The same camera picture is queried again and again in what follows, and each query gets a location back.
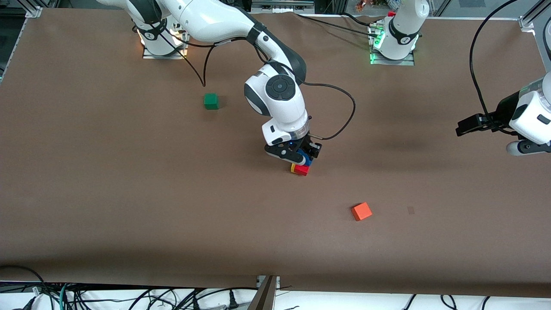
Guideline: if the orange wooden block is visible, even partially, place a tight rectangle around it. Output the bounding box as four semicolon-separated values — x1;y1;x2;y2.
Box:
351;202;373;222

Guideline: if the grey metal equipment box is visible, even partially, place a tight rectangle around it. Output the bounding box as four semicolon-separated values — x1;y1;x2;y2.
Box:
252;0;316;13

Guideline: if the dark table support beam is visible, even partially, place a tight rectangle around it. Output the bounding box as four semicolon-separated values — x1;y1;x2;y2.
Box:
248;276;281;310

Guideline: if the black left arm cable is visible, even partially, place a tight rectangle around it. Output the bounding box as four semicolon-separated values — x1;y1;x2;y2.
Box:
469;0;519;119

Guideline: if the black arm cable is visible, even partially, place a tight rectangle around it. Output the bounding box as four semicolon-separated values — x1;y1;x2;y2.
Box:
146;22;357;141
469;0;519;119

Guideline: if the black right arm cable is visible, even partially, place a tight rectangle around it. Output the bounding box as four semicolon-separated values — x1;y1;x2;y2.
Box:
146;22;357;141

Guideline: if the aluminium frame corner profile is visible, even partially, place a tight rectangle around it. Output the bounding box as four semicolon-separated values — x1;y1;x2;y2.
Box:
519;0;551;33
24;0;44;19

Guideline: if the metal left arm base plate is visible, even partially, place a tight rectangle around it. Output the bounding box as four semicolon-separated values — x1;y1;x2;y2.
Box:
368;24;416;66

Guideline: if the black cable across table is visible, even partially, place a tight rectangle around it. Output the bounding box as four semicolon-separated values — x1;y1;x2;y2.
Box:
295;12;381;37

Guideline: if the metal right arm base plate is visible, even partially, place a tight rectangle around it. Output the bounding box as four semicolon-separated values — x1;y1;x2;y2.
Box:
142;19;191;60

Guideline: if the black looped floor cable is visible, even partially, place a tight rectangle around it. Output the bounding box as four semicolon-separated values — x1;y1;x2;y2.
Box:
0;265;48;310

